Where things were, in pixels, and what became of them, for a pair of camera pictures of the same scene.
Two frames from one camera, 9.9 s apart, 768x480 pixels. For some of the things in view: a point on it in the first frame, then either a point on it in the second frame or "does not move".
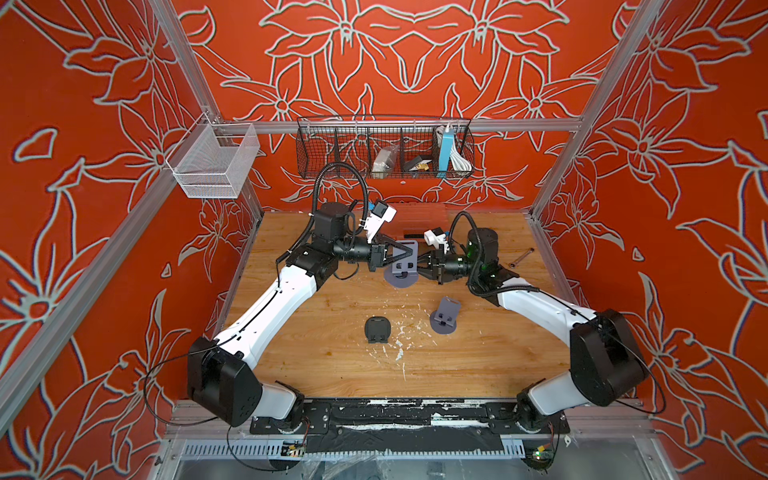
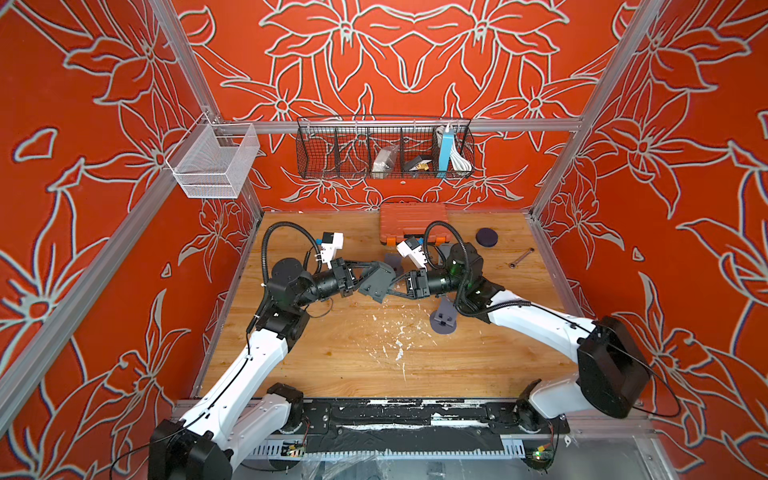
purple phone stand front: [444, 320] does not move
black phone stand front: [377, 329] to [377, 282]
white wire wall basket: [213, 159] does not move
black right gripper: [433, 271] to [418, 287]
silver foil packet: [384, 161] does not move
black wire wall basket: [341, 148] does not move
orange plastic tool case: [414, 219] does not move
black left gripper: [378, 254] to [345, 269]
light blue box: [446, 148] does not move
